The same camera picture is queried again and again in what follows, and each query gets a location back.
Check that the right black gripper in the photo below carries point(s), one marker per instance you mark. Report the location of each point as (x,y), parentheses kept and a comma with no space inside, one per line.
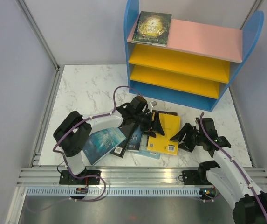
(185,129)

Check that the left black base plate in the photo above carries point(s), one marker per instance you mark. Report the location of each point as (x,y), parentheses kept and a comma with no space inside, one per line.
(93,178)

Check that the light blue thin book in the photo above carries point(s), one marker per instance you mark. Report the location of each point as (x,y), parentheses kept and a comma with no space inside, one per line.
(149,154)

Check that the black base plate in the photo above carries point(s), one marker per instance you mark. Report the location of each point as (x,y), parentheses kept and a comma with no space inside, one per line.
(192,177)
(93,178)

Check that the purple Robinson Crusoe book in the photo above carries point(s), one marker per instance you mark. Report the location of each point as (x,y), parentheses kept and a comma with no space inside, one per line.
(164,112)

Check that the aluminium frame post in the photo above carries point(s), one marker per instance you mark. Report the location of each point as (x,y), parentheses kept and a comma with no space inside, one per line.
(255,7)
(34,26)

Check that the green gold fantasy book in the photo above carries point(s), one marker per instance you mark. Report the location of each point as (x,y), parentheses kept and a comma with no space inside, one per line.
(152,29)

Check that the teal blue book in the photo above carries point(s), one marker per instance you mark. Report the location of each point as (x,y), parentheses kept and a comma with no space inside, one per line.
(100,143)

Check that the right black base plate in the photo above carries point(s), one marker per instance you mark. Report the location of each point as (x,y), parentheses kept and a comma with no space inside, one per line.
(192,177)

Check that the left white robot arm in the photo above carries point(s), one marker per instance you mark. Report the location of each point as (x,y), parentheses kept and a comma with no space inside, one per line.
(73,133)

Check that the light blue slotted cable duct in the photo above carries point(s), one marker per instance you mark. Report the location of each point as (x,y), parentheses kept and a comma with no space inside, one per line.
(121,191)

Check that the dark Wuthering Heights book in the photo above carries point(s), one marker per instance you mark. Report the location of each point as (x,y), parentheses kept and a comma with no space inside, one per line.
(135,141)

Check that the left aluminium frame post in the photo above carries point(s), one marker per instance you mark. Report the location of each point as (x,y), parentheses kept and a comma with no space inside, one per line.
(34,26)

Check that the grey book with G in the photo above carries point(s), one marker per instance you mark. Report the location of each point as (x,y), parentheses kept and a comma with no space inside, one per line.
(143,143)

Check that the yellow paperback book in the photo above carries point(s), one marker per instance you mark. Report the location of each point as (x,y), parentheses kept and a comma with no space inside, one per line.
(162,144)

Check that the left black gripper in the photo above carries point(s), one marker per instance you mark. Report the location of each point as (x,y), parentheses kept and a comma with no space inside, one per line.
(155,124)

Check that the blue shelf with coloured boards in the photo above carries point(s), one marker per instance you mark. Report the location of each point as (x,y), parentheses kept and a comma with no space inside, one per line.
(198,64)

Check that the black notebook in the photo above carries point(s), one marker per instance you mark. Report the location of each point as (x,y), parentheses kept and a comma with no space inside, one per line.
(128,131)

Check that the right aluminium frame post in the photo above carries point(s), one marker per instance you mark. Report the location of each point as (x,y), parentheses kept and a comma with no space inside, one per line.
(255,7)

